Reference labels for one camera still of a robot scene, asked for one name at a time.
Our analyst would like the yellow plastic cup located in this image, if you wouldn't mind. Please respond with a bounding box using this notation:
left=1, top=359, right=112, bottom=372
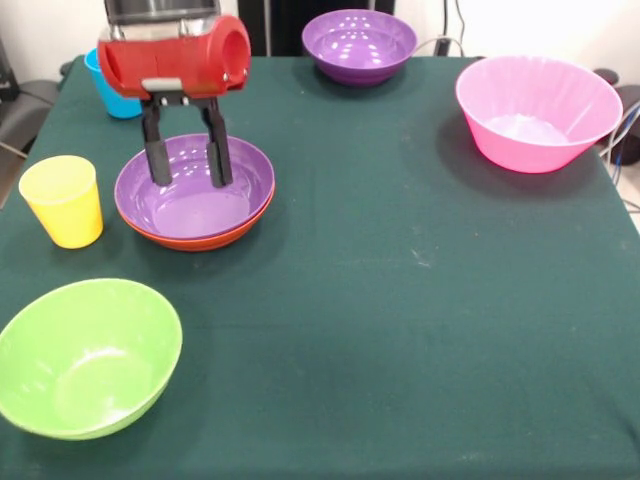
left=18, top=154, right=105, bottom=250

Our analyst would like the green bowl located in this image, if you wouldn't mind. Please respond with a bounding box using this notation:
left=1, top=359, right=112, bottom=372
left=0, top=278, right=184, bottom=441

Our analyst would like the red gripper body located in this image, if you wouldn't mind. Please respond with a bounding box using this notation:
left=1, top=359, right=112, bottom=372
left=96, top=14, right=252, bottom=102

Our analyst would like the black hanging cable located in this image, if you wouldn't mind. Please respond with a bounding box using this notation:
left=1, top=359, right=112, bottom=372
left=452, top=0, right=467, bottom=54

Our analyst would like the purple rounded deep bowl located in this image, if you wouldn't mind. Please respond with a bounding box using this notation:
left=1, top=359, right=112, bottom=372
left=301, top=9, right=418, bottom=87

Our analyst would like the orange wide shallow bowl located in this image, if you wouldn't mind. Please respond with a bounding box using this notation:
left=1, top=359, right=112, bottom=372
left=118, top=183, right=277, bottom=253

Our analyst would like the grey blue cable bundle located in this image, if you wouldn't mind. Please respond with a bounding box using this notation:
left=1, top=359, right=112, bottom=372
left=598, top=99, right=640, bottom=214

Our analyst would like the pink large bowl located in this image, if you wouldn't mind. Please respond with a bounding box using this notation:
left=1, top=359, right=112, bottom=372
left=454, top=53, right=625, bottom=175

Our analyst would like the dark green table cloth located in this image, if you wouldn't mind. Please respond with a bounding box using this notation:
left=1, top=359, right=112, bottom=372
left=0, top=53, right=640, bottom=480

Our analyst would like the black bulky object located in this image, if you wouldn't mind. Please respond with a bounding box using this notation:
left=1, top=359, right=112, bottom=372
left=613, top=84, right=640, bottom=169

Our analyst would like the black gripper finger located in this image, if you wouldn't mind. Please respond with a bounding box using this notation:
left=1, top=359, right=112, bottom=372
left=141, top=99, right=174, bottom=187
left=197, top=97, right=234, bottom=189

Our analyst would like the purple wide shallow bowl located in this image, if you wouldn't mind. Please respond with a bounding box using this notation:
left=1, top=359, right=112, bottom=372
left=114, top=133, right=276, bottom=240

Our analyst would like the black office chair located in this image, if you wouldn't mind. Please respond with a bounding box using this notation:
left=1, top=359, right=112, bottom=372
left=0, top=34, right=64, bottom=206

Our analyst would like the blue plastic cup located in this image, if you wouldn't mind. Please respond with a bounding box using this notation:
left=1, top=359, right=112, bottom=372
left=83, top=48, right=145, bottom=120

